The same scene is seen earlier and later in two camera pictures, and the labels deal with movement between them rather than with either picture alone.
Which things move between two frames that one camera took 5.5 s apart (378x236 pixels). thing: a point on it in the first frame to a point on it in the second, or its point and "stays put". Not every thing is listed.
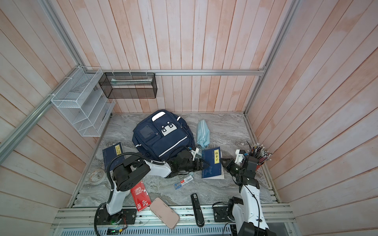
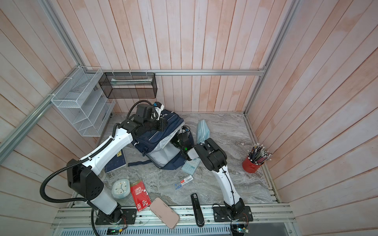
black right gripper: x=227 y=165 to x=173 y=140
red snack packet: x=141 y=196 stays put
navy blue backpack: x=161 y=133 stays put
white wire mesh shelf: x=84 y=103 stays put
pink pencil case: x=163 y=211 stays put
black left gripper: x=197 y=168 to x=161 y=125
